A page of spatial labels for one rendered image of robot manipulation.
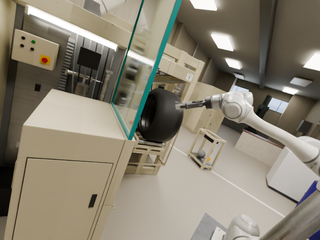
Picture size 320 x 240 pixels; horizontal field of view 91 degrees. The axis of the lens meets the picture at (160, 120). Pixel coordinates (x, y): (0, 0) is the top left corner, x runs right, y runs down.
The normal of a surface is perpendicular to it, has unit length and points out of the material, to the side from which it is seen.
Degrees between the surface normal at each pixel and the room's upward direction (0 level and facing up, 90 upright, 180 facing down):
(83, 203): 90
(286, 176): 90
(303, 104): 90
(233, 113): 100
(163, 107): 67
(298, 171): 90
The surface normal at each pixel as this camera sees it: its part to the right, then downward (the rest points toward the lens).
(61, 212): 0.40, 0.38
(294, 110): -0.53, 0.01
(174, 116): 0.50, 0.04
